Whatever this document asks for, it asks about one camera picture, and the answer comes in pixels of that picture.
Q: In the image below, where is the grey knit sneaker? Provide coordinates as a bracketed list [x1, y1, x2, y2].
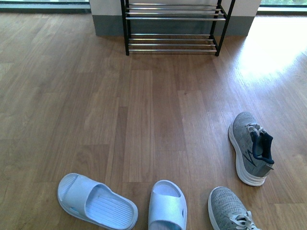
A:
[208, 186, 258, 230]
[228, 112, 274, 186]

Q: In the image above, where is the white slide slipper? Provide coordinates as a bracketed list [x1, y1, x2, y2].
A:
[58, 173, 138, 230]
[148, 180, 188, 230]

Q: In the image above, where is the black metal shoe rack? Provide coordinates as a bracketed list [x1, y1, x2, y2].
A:
[120, 0, 235, 56]

